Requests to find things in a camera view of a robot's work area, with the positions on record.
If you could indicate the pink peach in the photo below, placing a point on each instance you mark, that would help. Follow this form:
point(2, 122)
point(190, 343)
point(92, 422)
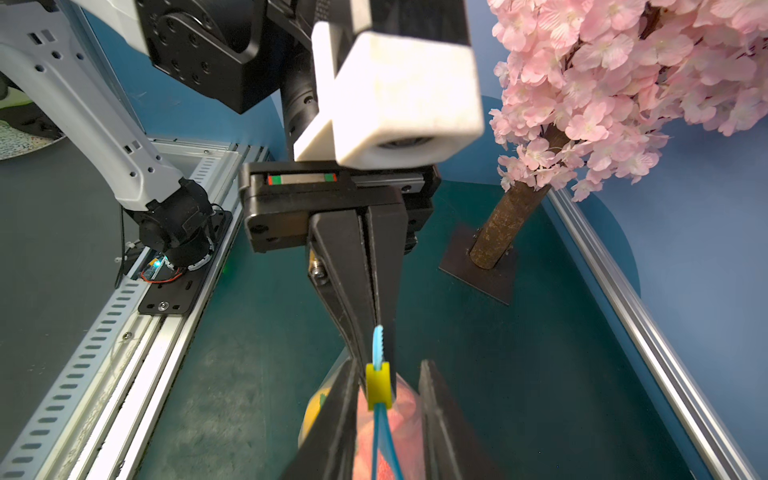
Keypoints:
point(405, 421)

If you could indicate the aluminium frame rail back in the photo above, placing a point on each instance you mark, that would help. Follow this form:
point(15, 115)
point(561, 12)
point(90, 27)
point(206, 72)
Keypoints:
point(714, 445)

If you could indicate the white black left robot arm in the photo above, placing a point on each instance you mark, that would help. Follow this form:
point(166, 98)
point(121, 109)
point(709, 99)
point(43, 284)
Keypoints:
point(111, 74)

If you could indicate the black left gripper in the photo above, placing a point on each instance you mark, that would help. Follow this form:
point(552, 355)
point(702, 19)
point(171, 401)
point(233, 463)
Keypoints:
point(279, 198)

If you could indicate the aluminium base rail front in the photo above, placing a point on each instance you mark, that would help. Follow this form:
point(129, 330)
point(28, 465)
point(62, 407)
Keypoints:
point(97, 418)

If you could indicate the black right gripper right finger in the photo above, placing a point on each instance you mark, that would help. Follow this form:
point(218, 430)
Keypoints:
point(451, 448)

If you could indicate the yellow peach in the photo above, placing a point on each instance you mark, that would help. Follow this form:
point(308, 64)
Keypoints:
point(311, 413)

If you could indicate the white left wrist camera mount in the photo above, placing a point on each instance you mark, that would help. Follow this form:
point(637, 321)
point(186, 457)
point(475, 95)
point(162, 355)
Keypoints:
point(394, 103)

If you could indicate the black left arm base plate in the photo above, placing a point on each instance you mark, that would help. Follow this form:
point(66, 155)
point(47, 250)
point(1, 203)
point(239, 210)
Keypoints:
point(172, 290)

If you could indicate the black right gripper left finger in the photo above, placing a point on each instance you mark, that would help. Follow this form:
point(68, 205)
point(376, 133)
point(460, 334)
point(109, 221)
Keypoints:
point(329, 449)

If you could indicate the pink blossom artificial tree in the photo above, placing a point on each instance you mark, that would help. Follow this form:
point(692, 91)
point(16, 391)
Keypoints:
point(587, 88)

